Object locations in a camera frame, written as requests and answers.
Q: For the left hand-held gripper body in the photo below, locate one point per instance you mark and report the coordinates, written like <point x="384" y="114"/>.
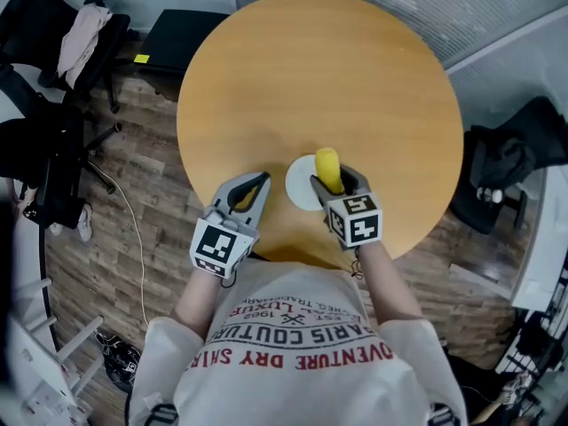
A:
<point x="222" y="242"/>

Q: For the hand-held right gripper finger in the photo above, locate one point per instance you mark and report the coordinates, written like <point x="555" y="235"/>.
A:
<point x="320" y="191"/>
<point x="358" y="180"/>

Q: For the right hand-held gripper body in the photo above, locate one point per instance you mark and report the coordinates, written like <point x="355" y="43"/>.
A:
<point x="355" y="220"/>

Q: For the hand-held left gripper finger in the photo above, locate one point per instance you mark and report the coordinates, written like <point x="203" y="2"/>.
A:
<point x="262" y="202"/>
<point x="231" y="186"/>

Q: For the white round plate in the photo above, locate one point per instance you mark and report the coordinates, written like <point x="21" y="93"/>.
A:
<point x="301" y="184"/>

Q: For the yellow banana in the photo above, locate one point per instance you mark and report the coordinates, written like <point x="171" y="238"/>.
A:
<point x="329" y="169"/>

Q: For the person's left forearm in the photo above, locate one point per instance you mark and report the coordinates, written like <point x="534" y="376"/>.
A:
<point x="199" y="300"/>

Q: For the person's right forearm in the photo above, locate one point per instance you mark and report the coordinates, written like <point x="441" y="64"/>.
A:
<point x="388" y="282"/>

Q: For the black office chair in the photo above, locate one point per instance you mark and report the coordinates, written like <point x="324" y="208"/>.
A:
<point x="523" y="149"/>
<point x="104" y="149"/>
<point x="26" y="20"/>

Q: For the person's white printed t-shirt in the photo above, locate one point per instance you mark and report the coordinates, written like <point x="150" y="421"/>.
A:
<point x="293" y="362"/>

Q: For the black bag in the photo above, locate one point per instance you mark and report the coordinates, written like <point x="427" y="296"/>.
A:
<point x="501" y="153"/>

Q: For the yellow sticky note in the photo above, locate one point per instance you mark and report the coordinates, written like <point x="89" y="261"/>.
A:
<point x="142" y="58"/>

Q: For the black flat case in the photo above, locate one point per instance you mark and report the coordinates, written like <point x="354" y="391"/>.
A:
<point x="182" y="38"/>

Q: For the white desk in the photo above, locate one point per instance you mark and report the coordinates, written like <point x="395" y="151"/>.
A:
<point x="543" y="246"/>

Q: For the pink cloth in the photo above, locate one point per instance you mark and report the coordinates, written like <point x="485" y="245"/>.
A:
<point x="82" y="42"/>

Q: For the white rack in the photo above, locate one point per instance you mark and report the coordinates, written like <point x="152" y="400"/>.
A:
<point x="40" y="371"/>

